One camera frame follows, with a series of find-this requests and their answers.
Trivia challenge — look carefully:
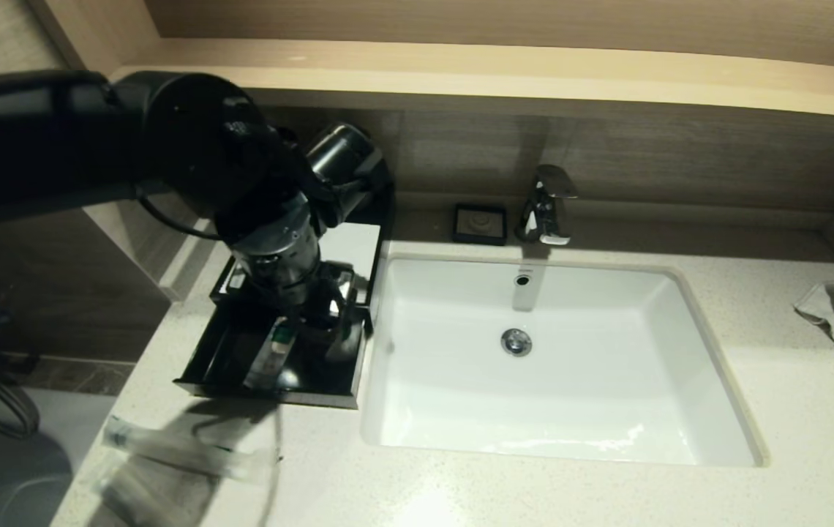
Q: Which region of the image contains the black tray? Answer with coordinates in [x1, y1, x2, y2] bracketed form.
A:
[173, 299, 372, 409]

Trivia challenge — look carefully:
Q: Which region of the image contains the black amenity box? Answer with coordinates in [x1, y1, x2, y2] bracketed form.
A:
[208, 176, 396, 334]

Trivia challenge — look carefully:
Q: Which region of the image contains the grey sachet with green label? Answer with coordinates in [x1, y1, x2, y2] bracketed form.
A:
[242, 318, 299, 391]

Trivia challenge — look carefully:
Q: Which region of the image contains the black soap dish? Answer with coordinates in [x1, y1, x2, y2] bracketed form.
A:
[451, 203, 507, 247]

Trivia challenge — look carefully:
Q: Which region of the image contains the chrome drain stopper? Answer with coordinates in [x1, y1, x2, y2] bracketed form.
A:
[500, 329, 533, 358]

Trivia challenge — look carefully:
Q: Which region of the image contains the long clear toothbrush packet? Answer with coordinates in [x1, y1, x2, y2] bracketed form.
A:
[102, 416, 280, 482]

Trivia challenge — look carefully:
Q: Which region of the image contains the chrome faucet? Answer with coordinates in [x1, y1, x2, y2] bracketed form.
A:
[516, 165, 577, 247]

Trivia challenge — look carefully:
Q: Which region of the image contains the white sink basin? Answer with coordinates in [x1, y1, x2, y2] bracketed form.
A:
[360, 255, 767, 467]

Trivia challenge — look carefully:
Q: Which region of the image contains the clear toothbrush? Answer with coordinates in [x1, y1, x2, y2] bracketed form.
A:
[91, 457, 198, 527]

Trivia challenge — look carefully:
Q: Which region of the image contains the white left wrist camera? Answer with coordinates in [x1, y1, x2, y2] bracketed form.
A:
[326, 261, 372, 308]

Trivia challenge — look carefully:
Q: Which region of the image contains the wooden wall shelf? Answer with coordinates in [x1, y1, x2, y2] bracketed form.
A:
[26, 0, 834, 136]

